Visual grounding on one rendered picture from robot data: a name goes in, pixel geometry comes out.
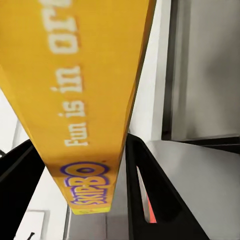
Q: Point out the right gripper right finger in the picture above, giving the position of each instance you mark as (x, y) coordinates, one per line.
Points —
(174, 219)

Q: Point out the desk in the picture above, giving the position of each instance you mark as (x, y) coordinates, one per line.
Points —
(189, 88)

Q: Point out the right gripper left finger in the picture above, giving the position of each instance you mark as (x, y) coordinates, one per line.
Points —
(20, 172)

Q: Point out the swivel chair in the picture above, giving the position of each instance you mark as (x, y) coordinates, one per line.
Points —
(208, 180)

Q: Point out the board game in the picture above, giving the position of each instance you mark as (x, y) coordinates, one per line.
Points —
(70, 70)

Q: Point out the toy box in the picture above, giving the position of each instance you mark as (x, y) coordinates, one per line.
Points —
(112, 225)

